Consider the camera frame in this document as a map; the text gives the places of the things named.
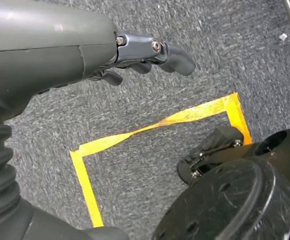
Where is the twisted yellow floor tape square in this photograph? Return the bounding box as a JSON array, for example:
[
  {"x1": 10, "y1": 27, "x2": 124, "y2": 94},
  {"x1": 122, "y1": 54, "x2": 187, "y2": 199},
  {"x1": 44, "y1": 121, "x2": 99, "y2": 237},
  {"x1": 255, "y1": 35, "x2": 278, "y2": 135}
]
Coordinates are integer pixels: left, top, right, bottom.
[{"x1": 69, "y1": 92, "x2": 253, "y2": 229}]

